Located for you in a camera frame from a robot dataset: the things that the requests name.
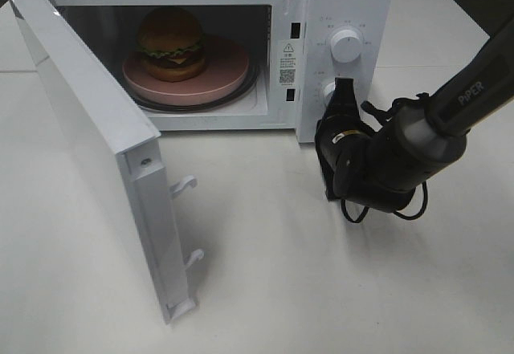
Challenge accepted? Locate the white microwave knob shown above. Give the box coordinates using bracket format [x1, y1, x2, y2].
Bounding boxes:
[329, 26, 364, 63]
[321, 81, 335, 106]

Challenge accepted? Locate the white microwave door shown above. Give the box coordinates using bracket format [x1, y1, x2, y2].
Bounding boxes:
[8, 0, 204, 322]

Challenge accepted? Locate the pink round plate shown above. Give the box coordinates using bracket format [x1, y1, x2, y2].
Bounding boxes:
[122, 35, 250, 108]

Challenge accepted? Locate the white warning label sticker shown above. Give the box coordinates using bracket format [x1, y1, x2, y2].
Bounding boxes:
[276, 39, 298, 87]

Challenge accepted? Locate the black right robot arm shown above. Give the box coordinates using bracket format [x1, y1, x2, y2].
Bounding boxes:
[315, 21, 513, 223]

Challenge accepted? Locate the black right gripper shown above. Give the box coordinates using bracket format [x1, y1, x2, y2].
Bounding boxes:
[315, 77, 377, 201]

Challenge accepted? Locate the glass microwave turntable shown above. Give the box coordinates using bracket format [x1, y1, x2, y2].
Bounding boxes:
[123, 60, 258, 113]

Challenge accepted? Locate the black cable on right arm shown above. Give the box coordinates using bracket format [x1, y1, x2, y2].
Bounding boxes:
[340, 92, 430, 223]

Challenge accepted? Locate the burger with lettuce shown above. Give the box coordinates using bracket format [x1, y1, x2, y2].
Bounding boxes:
[137, 6, 206, 82]

